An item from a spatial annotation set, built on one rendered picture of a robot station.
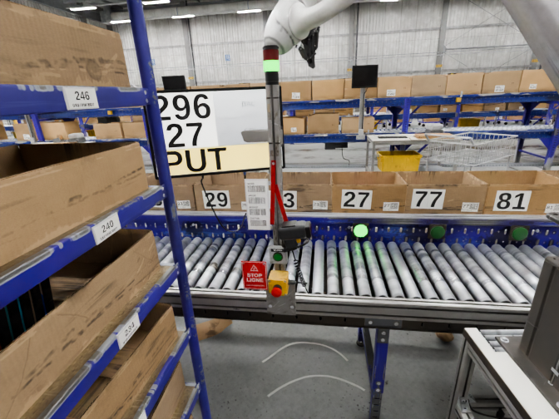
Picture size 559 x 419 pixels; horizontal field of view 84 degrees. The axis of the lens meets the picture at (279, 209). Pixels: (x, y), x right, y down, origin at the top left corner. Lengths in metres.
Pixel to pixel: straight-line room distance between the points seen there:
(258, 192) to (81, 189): 0.66
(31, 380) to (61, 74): 0.43
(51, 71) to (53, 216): 0.20
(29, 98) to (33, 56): 0.08
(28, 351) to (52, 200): 0.20
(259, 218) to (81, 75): 0.74
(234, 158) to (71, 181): 0.71
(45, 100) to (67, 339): 0.35
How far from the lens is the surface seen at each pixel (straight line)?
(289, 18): 1.11
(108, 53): 0.68
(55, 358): 0.60
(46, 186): 0.54
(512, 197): 1.97
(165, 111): 1.18
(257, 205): 1.13
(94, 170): 0.61
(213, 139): 1.17
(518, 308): 1.49
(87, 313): 0.63
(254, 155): 1.19
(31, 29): 0.56
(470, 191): 1.87
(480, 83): 6.70
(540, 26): 0.77
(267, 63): 1.06
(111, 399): 0.74
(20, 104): 0.49
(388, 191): 1.75
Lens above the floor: 1.52
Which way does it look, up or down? 20 degrees down
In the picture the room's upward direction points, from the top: 2 degrees counter-clockwise
